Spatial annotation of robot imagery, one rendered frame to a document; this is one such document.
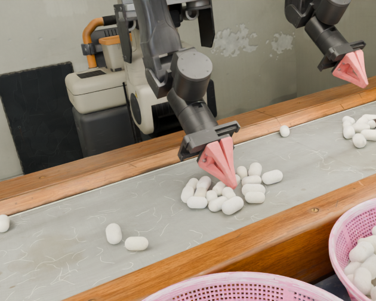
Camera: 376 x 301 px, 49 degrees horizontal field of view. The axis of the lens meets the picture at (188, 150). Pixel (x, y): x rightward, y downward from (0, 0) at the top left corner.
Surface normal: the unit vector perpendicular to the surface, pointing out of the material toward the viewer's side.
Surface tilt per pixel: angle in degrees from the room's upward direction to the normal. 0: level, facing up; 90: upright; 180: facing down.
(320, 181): 0
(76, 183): 45
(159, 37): 84
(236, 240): 0
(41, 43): 91
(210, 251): 0
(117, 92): 90
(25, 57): 93
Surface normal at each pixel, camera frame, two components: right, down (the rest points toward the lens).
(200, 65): 0.14, -0.50
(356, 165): -0.13, -0.92
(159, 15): 0.42, 0.18
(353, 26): -0.91, 0.25
